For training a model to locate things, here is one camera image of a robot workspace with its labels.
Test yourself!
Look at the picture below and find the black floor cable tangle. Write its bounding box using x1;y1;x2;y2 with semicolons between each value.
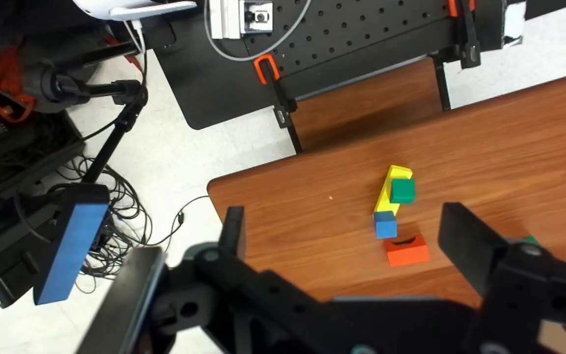
52;156;214;280

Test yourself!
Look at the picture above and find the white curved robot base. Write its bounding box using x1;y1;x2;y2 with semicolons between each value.
70;0;200;24

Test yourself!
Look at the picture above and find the black tripod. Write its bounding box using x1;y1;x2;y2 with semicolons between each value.
37;64;151;188

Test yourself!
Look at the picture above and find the black table leg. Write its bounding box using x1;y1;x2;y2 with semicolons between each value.
284;109;306;158
430;56;453;113

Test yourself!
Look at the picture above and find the wooden lower table shelf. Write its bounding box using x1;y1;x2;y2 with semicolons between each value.
290;58;451;154

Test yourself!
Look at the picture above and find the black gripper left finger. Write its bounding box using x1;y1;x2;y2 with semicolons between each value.
192;205;337;331

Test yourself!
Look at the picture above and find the green wooden cube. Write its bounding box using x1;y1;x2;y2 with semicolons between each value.
389;178;418;207

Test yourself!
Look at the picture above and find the orange-handled black clamp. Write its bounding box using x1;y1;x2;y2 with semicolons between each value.
444;0;485;72
251;54;298;131

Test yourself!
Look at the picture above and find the black storage case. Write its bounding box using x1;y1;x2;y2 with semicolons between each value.
0;113;90;219

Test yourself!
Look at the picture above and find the orange wooden arch block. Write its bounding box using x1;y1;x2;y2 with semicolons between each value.
381;225;432;270

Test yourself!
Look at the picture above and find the white grey electronics box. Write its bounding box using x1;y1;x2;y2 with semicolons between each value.
206;0;276;42

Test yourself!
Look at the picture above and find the red fabric bag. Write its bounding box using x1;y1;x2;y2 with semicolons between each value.
0;48;39;127

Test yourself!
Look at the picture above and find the blue flat box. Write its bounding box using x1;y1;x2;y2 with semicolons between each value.
31;184;111;308

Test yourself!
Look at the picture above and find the grey cable loop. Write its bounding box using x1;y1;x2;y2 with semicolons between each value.
202;0;314;66

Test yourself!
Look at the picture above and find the yellow stepped wooden block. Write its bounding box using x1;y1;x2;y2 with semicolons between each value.
371;164;416;219

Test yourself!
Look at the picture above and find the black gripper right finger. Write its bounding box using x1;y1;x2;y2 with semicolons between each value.
438;201;566;331

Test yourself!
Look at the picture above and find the blue wooden cube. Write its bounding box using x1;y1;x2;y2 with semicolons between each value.
371;211;400;243

